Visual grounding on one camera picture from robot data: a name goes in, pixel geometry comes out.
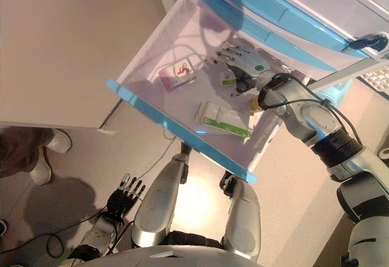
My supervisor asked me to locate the silver robot leg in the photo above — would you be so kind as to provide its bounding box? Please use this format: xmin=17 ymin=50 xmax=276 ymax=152
xmin=131 ymin=153 xmax=191 ymax=249
xmin=219 ymin=184 xmax=262 ymax=262

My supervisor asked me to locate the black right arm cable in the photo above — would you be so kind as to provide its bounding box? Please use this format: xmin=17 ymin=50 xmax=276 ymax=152
xmin=264 ymin=95 xmax=362 ymax=146

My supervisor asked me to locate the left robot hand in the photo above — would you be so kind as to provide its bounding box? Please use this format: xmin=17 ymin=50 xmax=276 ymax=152
xmin=106 ymin=172 xmax=146 ymax=218

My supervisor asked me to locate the small green white medicine box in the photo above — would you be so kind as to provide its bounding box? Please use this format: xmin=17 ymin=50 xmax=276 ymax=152
xmin=220 ymin=71 xmax=239 ymax=87

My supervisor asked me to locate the purple white medicine box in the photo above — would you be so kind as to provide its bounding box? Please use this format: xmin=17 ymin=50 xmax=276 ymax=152
xmin=157 ymin=58 xmax=197 ymax=92

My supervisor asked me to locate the silver robot torso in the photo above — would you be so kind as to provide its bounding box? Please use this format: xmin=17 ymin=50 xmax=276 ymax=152
xmin=69 ymin=230 xmax=259 ymax=267

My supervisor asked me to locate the silver right robot leg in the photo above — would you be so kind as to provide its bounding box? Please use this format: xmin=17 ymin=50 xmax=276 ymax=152
xmin=219 ymin=184 xmax=262 ymax=262

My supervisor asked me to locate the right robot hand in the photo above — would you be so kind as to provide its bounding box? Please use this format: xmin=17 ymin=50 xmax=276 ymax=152
xmin=214 ymin=44 xmax=271 ymax=96

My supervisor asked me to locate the silver left robot leg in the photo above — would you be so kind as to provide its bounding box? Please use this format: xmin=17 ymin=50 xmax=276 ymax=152
xmin=131 ymin=153 xmax=191 ymax=249

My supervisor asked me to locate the white mesh basket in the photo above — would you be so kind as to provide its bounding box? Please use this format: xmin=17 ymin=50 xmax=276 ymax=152
xmin=357 ymin=66 xmax=389 ymax=93

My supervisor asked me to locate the white drawer with blue front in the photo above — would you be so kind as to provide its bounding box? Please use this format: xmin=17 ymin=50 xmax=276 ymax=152
xmin=194 ymin=0 xmax=335 ymax=72
xmin=177 ymin=0 xmax=372 ymax=60
xmin=106 ymin=0 xmax=285 ymax=185

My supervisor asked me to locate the grey floor cable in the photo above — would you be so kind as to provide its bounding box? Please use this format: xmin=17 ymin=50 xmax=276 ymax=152
xmin=142 ymin=130 xmax=184 ymax=176

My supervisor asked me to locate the black right robot foot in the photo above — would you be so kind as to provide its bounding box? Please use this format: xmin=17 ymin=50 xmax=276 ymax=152
xmin=219 ymin=171 xmax=241 ymax=196

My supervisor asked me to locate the long green white medicine box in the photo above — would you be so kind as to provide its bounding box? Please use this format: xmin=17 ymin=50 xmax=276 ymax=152
xmin=196 ymin=101 xmax=253 ymax=139

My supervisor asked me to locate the black floor cable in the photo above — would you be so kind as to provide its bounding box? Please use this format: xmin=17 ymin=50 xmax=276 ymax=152
xmin=0 ymin=209 xmax=107 ymax=257

